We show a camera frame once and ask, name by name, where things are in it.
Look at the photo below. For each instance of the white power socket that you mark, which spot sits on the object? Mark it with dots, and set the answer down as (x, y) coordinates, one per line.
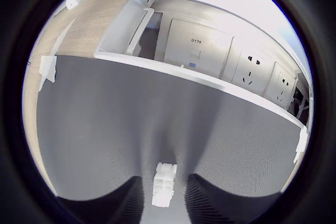
(283, 83)
(252, 70)

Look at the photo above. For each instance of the small white bracket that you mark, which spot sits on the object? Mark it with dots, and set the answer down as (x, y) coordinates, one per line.
(71, 1)

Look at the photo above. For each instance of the white data socket panel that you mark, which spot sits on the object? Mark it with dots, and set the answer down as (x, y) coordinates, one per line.
(194, 48)

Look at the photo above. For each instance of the dark grey mat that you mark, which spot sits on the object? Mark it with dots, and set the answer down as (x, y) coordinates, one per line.
(105, 129)

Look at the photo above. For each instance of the small white plastic terminal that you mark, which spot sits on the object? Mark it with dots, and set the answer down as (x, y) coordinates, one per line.
(163, 184)

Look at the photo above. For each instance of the white masking tape piece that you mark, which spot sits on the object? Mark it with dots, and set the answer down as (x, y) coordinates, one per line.
(301, 142)
(48, 69)

